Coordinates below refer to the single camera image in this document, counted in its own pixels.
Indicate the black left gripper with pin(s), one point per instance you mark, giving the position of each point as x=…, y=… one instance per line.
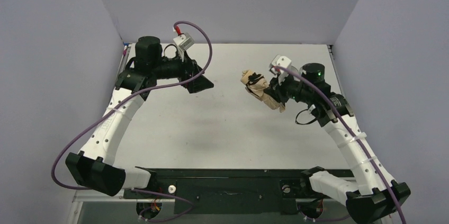
x=189, y=73

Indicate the aluminium mounting rail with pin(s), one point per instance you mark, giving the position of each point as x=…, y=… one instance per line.
x=121, y=196

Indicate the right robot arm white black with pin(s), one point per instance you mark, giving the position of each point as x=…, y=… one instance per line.
x=375, y=194

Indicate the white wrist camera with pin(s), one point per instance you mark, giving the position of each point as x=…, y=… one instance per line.
x=183, y=41
x=279, y=61

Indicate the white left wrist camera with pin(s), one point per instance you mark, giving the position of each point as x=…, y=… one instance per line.
x=183, y=41

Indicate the beige folding umbrella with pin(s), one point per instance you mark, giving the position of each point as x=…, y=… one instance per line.
x=258, y=89

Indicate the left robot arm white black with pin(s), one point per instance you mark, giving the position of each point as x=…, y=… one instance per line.
x=93, y=166

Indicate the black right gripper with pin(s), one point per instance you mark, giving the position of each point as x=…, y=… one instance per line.
x=278, y=86

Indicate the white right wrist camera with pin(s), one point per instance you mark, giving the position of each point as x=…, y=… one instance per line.
x=279, y=61

